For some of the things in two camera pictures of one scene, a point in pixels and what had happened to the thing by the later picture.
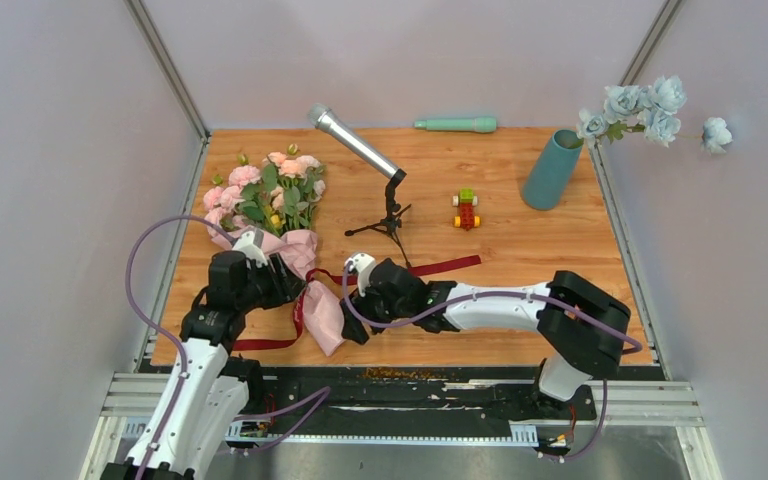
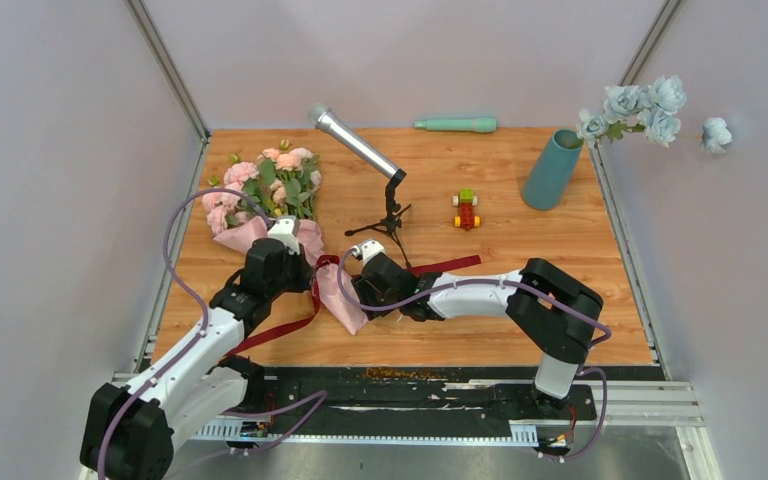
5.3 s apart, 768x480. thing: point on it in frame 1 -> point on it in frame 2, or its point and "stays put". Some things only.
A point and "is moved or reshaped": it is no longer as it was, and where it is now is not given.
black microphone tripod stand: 392,223 stays put
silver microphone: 325,118 stays put
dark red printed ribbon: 421,267 is moved or reshaped
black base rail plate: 422,396 stays put
